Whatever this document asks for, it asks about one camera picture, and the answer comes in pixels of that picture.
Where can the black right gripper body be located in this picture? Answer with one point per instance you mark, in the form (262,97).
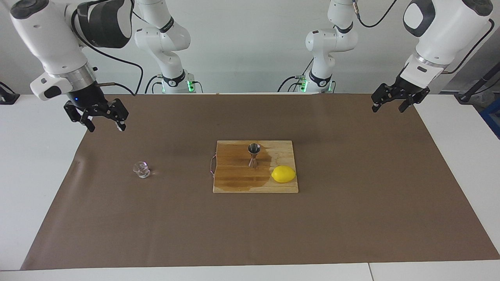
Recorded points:
(88,97)

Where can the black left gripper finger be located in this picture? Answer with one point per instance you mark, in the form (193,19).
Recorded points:
(413,99)
(383,95)

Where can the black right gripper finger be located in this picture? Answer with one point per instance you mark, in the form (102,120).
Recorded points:
(118,111)
(78,115)

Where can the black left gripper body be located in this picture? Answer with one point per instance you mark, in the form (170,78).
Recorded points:
(412,89)

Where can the small clear glass cup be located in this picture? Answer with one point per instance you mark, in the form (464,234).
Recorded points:
(141,169)

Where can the steel double jigger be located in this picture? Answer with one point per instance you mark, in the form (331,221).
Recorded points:
(254,149)

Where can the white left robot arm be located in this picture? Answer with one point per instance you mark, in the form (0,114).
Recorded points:
(332,39)

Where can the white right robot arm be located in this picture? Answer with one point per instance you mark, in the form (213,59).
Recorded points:
(164,39)

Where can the black stand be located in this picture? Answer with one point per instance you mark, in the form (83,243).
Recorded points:
(466,95)

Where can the blue crate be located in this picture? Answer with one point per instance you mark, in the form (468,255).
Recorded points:
(493,117)

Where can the yellow lemon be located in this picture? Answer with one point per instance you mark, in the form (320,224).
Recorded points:
(283,174)

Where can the brown table mat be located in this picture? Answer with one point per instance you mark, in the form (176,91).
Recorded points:
(156,234)

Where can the wooden cutting board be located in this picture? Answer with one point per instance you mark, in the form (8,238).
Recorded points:
(234,179)

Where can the black clamp mount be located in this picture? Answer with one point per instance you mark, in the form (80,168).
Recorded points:
(8,97)

